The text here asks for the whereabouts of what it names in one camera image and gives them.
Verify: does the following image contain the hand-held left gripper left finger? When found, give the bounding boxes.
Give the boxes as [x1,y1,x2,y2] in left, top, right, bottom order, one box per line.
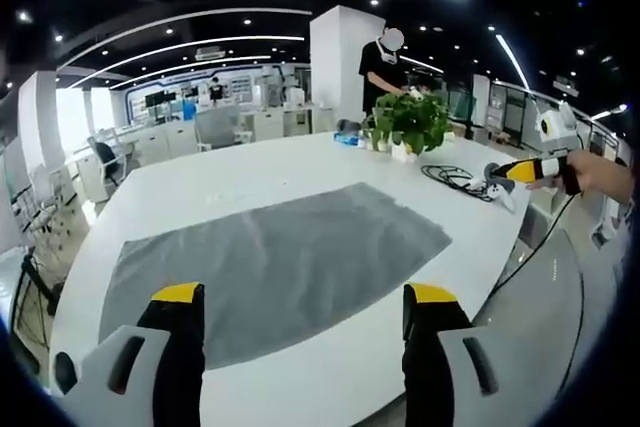
[51,282,207,427]

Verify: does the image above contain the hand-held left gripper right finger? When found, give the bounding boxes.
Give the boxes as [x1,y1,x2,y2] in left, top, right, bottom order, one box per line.
[401,282,559,427]

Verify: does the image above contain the grey towel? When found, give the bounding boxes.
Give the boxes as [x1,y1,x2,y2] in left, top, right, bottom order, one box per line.
[98,182,454,371]

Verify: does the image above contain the person's right hand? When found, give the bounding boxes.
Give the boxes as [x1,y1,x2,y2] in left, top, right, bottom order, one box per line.
[524,150,635,206]

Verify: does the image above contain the grey round object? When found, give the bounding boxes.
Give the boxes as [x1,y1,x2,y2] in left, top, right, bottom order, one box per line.
[480,161,516,196]

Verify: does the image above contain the white controller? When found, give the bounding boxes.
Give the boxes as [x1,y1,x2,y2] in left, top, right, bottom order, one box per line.
[467,175,517,212]

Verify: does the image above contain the green potted plant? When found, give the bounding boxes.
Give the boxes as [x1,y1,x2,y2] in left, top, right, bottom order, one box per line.
[360,89,455,163]

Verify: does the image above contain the black office chair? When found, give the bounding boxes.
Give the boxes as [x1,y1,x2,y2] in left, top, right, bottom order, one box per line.
[87,135,132,188]

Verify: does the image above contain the white table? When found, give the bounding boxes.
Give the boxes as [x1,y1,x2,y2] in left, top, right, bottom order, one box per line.
[49,131,531,427]

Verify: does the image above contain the white pillar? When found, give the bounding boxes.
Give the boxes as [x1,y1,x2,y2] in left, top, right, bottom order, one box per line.
[308,4,387,137]

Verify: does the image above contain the grey office chair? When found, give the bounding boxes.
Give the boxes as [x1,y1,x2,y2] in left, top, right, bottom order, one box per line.
[193,107,254,152]

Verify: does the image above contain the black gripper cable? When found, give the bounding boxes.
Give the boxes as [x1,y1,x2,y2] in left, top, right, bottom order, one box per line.
[487,194,586,388]

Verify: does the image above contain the coiled black cable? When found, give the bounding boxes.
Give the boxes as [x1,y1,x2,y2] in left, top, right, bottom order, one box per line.
[420,163,496,203]

